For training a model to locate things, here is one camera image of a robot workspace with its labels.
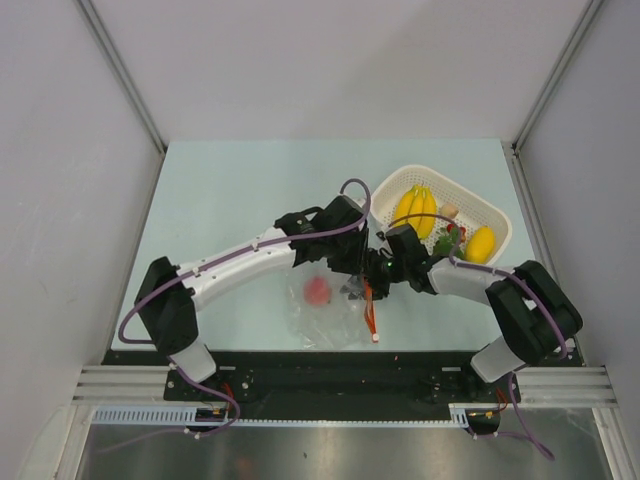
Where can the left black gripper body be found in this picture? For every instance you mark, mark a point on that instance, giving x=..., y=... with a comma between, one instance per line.
x=346, y=255

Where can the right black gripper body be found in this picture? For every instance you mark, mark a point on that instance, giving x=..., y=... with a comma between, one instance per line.
x=383, y=272

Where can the clear zip top bag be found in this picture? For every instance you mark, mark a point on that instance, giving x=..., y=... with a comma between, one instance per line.
x=348, y=321

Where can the green fake pepper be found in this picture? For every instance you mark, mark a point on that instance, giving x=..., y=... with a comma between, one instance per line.
x=445, y=246

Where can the yellow fake bananas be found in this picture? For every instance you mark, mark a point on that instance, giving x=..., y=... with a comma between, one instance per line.
x=415, y=208

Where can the beige fake egg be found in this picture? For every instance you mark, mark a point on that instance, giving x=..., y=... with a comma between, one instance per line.
x=449, y=211

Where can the yellow fake lemon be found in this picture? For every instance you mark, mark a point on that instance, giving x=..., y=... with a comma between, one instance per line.
x=481, y=245

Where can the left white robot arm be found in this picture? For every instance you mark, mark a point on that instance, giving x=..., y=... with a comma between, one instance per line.
x=171, y=296

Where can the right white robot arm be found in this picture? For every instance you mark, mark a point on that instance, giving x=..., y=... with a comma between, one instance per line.
x=534, y=315

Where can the white perforated plastic basket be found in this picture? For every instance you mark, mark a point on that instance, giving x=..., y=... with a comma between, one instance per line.
x=481, y=224

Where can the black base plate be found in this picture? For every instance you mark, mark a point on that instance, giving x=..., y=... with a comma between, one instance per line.
x=357, y=387

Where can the aluminium frame rail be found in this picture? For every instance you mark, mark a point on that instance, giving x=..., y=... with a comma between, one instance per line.
x=565, y=387

